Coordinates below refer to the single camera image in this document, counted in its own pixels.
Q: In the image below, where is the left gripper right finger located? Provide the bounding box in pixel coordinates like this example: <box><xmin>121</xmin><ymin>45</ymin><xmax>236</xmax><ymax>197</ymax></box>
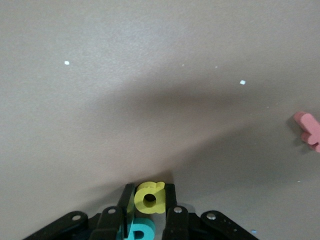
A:
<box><xmin>161</xmin><ymin>183</ymin><xmax>261</xmax><ymax>240</ymax></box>

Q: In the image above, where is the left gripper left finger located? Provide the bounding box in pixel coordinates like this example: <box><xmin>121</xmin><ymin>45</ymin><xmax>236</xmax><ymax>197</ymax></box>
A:
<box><xmin>22</xmin><ymin>183</ymin><xmax>137</xmax><ymax>240</ymax></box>

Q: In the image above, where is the teal foam letter p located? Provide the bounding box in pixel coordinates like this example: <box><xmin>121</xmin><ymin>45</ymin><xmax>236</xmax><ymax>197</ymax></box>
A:
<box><xmin>119</xmin><ymin>217</ymin><xmax>157</xmax><ymax>240</ymax></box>

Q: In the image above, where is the yellow foam letter d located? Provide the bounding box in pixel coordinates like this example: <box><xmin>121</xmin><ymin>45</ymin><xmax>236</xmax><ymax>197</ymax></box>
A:
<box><xmin>133</xmin><ymin>180</ymin><xmax>167</xmax><ymax>215</ymax></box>

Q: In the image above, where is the red foam letter f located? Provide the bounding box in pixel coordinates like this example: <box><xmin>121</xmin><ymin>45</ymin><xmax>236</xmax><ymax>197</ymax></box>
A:
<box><xmin>292</xmin><ymin>111</ymin><xmax>320</xmax><ymax>154</ymax></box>

